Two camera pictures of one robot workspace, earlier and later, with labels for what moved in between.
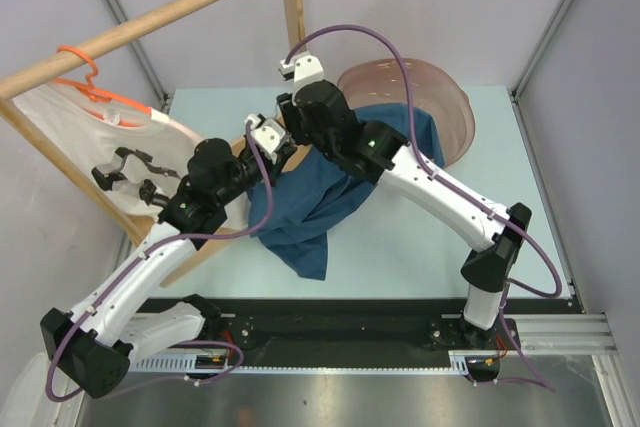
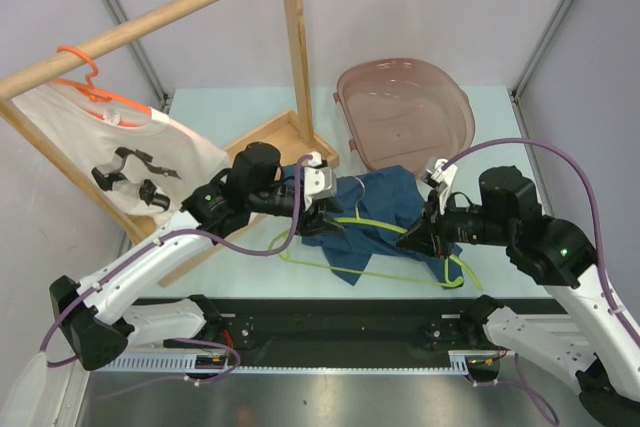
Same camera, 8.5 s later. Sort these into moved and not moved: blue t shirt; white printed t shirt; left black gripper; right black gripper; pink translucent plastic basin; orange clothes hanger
Moved: right black gripper; left black gripper; blue t shirt
Not moved: pink translucent plastic basin; orange clothes hanger; white printed t shirt
